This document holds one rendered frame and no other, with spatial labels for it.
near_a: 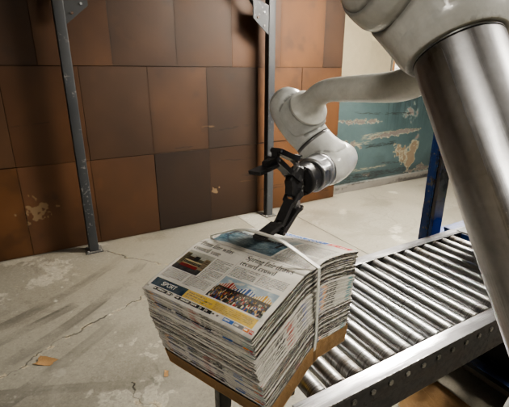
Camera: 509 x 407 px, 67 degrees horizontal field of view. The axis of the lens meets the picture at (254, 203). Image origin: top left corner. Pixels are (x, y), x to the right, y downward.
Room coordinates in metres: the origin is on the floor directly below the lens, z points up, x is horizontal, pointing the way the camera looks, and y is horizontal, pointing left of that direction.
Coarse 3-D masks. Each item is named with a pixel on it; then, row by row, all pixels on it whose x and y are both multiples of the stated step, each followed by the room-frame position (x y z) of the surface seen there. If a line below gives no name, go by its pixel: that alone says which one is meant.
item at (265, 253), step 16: (208, 240) 0.82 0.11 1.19; (224, 240) 0.82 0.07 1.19; (240, 240) 0.81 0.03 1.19; (256, 240) 0.82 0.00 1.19; (256, 256) 0.73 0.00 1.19; (272, 256) 0.73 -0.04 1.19; (288, 256) 0.73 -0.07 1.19; (304, 272) 0.65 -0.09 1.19; (304, 288) 0.64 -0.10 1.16; (320, 288) 0.69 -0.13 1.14; (320, 304) 0.69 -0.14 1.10; (320, 320) 0.69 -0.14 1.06
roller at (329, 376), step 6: (318, 360) 0.87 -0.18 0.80; (324, 360) 0.87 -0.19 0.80; (312, 366) 0.86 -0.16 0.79; (318, 366) 0.85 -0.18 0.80; (324, 366) 0.84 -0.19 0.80; (330, 366) 0.85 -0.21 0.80; (312, 372) 0.86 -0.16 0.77; (318, 372) 0.84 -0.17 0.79; (324, 372) 0.83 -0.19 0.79; (330, 372) 0.82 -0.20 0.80; (336, 372) 0.82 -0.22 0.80; (318, 378) 0.83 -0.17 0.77; (324, 378) 0.82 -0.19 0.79; (330, 378) 0.81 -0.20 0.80; (336, 378) 0.80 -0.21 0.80; (342, 378) 0.80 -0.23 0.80; (324, 384) 0.81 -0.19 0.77; (330, 384) 0.79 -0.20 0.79
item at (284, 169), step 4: (268, 156) 0.81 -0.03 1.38; (276, 160) 0.79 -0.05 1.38; (280, 160) 0.79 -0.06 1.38; (280, 164) 0.80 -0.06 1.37; (284, 164) 0.81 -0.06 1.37; (280, 168) 0.82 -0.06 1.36; (284, 168) 0.81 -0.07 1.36; (288, 168) 0.82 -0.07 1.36; (284, 172) 0.83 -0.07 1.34; (288, 172) 0.82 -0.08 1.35; (292, 172) 0.83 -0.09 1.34; (296, 172) 0.83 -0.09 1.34; (284, 176) 0.86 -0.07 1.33; (292, 176) 0.83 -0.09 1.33; (296, 176) 0.83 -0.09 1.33; (300, 176) 0.85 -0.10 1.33; (300, 180) 0.84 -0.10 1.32
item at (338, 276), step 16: (272, 240) 0.83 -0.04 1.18; (288, 240) 0.85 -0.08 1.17; (304, 240) 0.88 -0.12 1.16; (320, 256) 0.73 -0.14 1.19; (336, 256) 0.74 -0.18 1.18; (352, 256) 0.81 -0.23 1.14; (336, 272) 0.76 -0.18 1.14; (352, 272) 0.82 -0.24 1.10; (336, 288) 0.75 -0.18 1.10; (336, 304) 0.74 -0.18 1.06; (336, 320) 0.74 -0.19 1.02; (320, 336) 0.69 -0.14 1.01
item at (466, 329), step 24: (432, 336) 0.97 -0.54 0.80; (456, 336) 0.97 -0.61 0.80; (480, 336) 1.00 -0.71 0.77; (384, 360) 0.87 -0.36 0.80; (408, 360) 0.87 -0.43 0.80; (432, 360) 0.90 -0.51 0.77; (456, 360) 0.96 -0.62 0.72; (336, 384) 0.78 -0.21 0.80; (360, 384) 0.78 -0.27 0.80; (384, 384) 0.80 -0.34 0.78; (408, 384) 0.85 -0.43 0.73
